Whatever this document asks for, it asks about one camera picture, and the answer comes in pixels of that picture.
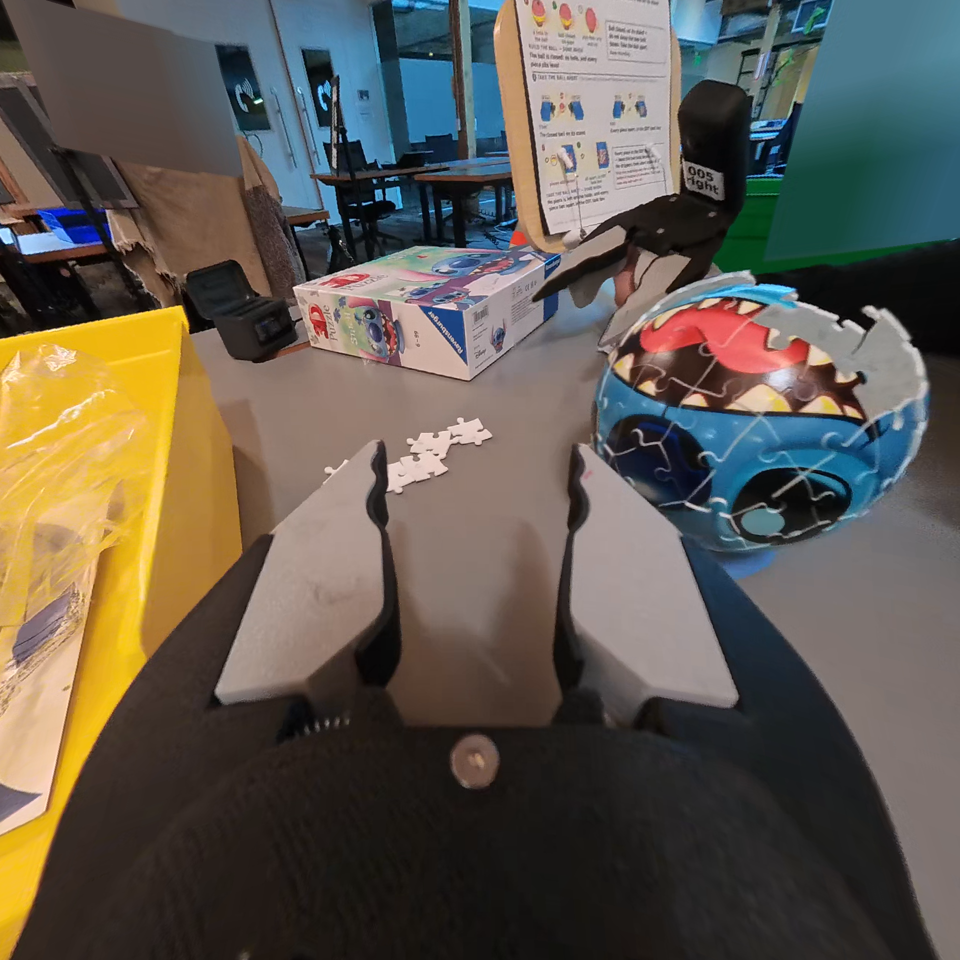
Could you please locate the blue storage bin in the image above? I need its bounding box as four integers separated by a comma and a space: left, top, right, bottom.
37, 208, 108, 247

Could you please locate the colourful puzzle box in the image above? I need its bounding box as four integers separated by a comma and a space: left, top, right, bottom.
292, 247, 564, 381

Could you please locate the black hard case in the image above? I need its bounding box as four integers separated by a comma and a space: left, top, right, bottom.
186, 260, 301, 363

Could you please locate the printed paper booklet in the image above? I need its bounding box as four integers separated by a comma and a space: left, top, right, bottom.
0, 525, 102, 835

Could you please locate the clear plastic bag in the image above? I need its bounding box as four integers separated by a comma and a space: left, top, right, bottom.
0, 343, 155, 646

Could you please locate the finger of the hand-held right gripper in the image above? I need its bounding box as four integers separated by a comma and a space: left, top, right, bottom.
597, 253, 702, 353
570, 261, 629, 309

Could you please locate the yellow plastic bin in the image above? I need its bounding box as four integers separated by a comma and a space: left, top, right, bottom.
0, 306, 243, 957

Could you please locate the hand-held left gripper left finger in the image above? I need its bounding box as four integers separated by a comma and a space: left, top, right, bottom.
213, 438, 400, 708

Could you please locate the instruction sheet on stand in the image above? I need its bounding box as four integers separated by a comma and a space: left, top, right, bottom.
493, 0, 685, 255

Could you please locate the blue puzzle ball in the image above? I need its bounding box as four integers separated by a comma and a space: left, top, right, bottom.
592, 271, 933, 558

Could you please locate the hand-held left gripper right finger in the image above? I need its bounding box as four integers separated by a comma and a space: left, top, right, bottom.
553, 442, 741, 723

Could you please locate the beige burlap cloth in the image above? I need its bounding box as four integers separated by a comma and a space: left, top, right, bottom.
105, 135, 305, 310

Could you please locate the green panel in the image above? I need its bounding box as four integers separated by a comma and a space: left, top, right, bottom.
712, 172, 960, 275

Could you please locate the black background chair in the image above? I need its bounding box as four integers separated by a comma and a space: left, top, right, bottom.
339, 138, 400, 230

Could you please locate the blue ball stand ring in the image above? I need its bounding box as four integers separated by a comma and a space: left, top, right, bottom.
708, 541, 785, 580

